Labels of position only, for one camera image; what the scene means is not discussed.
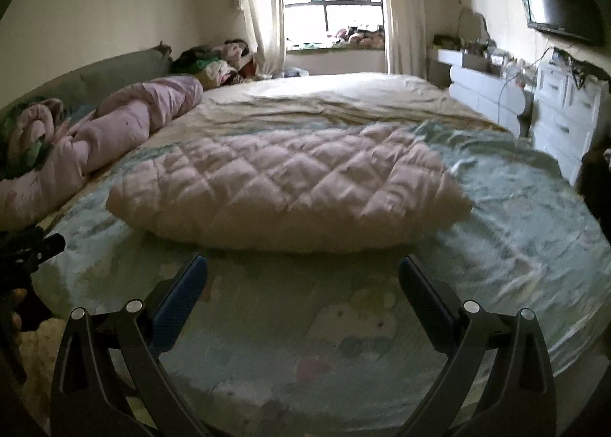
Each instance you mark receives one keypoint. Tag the light blue cartoon bedsheet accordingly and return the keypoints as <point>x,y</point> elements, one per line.
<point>327,344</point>

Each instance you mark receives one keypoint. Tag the rolled pink duvet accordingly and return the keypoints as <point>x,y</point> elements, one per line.
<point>123,122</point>

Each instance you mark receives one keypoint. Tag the white drawer cabinet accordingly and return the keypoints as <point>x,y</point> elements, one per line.
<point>568,121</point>

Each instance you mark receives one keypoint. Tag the pink quilted coat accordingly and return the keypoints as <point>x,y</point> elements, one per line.
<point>337,190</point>

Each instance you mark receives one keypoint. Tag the pile of clothes by headboard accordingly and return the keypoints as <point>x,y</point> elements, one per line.
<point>227,64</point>

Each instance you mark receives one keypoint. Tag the clothes on window sill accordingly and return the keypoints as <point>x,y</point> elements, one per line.
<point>346,37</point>

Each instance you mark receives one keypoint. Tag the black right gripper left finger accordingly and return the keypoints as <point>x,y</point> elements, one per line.
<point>108,380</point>

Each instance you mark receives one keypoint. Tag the grey padded headboard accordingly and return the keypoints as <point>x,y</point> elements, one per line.
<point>93,83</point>

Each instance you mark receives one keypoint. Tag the white dressing table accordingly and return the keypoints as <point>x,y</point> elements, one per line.
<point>466,78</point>

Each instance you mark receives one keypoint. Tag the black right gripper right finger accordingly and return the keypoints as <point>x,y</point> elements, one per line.
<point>519,398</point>

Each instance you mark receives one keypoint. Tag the black wall television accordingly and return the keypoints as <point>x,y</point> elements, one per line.
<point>578,20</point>

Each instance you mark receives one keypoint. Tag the white heart shaped mirror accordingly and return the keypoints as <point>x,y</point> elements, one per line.
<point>472,28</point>

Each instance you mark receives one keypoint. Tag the right cream curtain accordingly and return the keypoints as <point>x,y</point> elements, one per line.
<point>405,37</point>

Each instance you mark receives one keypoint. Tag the beige bed sheet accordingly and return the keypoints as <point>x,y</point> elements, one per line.
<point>324,101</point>

